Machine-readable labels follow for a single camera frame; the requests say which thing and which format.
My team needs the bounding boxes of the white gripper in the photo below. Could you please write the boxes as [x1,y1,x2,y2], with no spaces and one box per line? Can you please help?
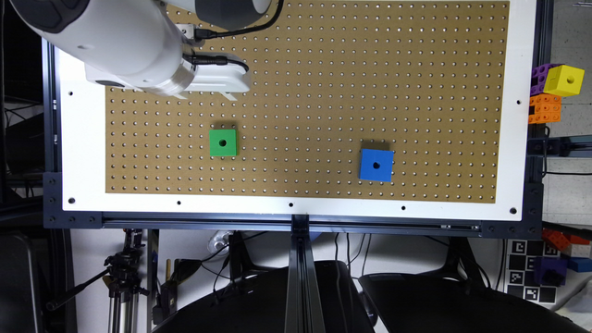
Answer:
[83,53,253,103]

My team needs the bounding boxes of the green block with hole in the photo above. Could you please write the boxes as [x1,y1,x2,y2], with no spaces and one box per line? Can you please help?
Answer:
[209,129,238,156]

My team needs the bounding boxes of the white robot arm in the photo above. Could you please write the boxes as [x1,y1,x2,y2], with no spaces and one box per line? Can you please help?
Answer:
[10,0,283,99]

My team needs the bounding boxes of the blue block with hole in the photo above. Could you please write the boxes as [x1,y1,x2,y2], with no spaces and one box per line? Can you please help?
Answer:
[359,149,394,182]

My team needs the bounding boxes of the purple interlocking block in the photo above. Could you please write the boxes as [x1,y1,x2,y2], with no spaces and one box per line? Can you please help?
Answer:
[530,64,561,96]

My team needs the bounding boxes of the yellow block with hole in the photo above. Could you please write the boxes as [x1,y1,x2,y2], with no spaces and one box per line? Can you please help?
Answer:
[543,65,585,97]

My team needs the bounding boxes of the dark purple block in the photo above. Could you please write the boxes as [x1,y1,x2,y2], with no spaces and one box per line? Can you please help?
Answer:
[534,257,568,287]

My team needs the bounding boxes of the blue flat block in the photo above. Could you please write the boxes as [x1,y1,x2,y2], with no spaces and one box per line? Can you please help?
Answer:
[568,257,592,273]

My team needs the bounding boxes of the brown perforated pegboard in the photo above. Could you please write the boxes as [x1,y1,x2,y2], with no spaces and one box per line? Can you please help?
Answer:
[105,1,511,204]

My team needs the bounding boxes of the black chair left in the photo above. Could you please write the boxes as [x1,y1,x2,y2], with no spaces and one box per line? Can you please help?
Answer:
[155,260,374,333]

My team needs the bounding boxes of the black chair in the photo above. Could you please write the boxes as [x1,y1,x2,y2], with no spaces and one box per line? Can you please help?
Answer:
[155,260,374,333]
[359,273,586,333]

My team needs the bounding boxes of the black chair right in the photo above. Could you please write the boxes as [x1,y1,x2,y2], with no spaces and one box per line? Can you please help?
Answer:
[359,273,586,333]

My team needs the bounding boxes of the orange interlocking blocks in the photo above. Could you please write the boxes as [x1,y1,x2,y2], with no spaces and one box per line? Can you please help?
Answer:
[528,93,561,124]

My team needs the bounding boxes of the black-white fiducial marker sheet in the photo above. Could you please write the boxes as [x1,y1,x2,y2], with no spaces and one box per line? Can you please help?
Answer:
[503,240,560,305]

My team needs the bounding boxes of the red-orange blocks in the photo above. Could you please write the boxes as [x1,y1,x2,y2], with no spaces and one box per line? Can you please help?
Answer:
[541,228,590,251]

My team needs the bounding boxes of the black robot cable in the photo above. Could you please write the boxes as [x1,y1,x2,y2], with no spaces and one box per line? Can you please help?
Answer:
[182,0,285,73]

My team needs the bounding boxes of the white table frame panel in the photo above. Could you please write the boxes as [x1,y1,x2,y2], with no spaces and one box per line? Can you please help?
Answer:
[57,1,536,220]

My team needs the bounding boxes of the black camera tripod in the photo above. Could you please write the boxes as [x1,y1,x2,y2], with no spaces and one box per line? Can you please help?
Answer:
[45,228,150,333]

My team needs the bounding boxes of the black aluminium frame rail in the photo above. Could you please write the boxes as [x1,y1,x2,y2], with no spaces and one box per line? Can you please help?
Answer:
[43,172,542,332]

